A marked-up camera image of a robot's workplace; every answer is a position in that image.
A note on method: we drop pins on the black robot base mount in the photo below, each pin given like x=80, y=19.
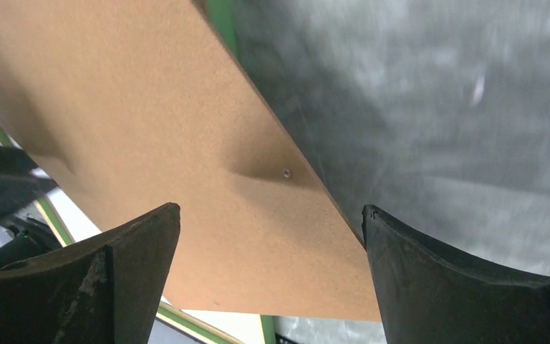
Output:
x=24, y=238

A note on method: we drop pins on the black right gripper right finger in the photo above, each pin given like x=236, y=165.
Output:
x=430, y=292

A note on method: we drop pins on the landscape photo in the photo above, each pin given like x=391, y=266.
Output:
x=70, y=225

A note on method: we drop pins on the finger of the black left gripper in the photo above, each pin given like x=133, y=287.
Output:
x=18, y=185

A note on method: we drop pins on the brown fibreboard backing board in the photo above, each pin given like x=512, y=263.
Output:
x=259, y=231

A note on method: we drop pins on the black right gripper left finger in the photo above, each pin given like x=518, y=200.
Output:
x=80, y=285

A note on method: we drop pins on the light wooden picture frame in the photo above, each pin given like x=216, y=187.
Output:
x=66, y=65

